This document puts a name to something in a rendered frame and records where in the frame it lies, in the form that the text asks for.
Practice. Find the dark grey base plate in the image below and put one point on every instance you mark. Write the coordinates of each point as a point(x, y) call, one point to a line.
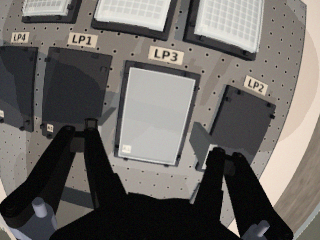
point(277, 65)

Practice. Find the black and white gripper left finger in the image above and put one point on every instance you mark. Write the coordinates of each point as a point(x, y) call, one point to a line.
point(29, 210)

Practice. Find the white button panel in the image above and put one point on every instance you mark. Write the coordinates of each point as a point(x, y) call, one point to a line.
point(75, 204)

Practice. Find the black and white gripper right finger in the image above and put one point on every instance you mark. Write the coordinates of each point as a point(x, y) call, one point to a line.
point(255, 217)

